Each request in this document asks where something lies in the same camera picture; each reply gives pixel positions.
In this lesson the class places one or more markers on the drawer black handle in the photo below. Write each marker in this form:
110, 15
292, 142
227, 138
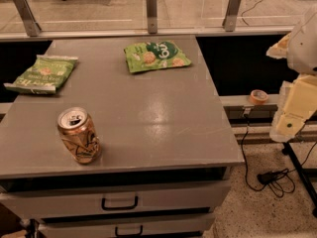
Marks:
116, 204
128, 231

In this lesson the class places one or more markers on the middle metal railing bracket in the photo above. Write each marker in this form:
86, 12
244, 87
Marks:
152, 16

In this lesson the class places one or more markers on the left metal railing bracket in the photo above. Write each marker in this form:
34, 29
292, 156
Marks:
31, 26

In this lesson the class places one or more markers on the black robot stand leg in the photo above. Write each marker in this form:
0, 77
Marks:
287, 150

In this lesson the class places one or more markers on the grey drawer cabinet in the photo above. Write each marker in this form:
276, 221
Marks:
165, 138

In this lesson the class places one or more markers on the upper drawer black handle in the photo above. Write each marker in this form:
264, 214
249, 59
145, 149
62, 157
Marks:
116, 204

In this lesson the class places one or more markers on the lower drawer black handle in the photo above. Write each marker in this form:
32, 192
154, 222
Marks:
128, 231

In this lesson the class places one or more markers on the right metal railing bracket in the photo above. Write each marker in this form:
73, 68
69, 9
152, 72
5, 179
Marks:
230, 20

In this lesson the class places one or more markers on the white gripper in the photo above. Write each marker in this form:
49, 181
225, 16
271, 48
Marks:
305, 50

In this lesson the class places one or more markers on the green rice chip bag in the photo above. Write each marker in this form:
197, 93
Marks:
148, 56

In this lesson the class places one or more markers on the orange soda can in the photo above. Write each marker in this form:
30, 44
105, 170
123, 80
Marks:
77, 131

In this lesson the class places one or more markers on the orange tape roll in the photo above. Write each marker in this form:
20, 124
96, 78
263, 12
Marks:
258, 97

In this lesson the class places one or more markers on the metal railing bracket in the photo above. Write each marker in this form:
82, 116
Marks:
31, 26
230, 20
152, 16

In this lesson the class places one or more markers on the light green snack bag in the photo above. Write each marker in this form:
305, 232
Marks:
46, 76

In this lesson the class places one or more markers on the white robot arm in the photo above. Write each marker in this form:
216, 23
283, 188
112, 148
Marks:
302, 45

